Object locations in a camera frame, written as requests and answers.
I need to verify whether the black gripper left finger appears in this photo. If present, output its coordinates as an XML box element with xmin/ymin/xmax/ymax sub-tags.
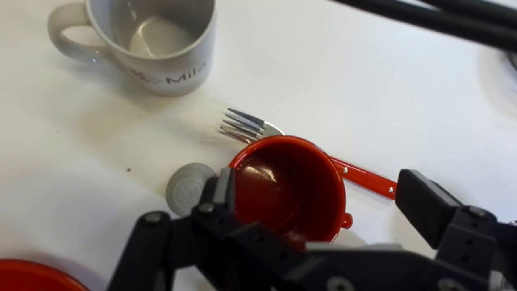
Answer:
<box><xmin>109</xmin><ymin>166</ymin><xmax>303</xmax><ymax>291</ymax></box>

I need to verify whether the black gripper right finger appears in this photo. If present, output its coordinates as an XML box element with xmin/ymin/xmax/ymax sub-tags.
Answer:
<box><xmin>394</xmin><ymin>167</ymin><xmax>517</xmax><ymax>272</ymax></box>

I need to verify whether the red enamel cup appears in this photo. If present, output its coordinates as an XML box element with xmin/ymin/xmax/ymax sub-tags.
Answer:
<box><xmin>229</xmin><ymin>135</ymin><xmax>355</xmax><ymax>247</ymax></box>

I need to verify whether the grey salt shaker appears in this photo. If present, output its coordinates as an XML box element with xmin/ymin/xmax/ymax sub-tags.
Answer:
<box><xmin>164</xmin><ymin>162</ymin><xmax>218</xmax><ymax>217</ymax></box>

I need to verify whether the white printed mug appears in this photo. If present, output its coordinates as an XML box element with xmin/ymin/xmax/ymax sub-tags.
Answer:
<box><xmin>46</xmin><ymin>0</ymin><xmax>219</xmax><ymax>98</ymax></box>

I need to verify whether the red bowl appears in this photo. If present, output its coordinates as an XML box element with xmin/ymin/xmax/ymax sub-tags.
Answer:
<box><xmin>0</xmin><ymin>259</ymin><xmax>88</xmax><ymax>291</ymax></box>

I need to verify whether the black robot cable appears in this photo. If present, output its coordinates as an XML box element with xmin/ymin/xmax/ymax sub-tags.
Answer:
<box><xmin>332</xmin><ymin>0</ymin><xmax>517</xmax><ymax>54</ymax></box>
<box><xmin>425</xmin><ymin>0</ymin><xmax>517</xmax><ymax>27</ymax></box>

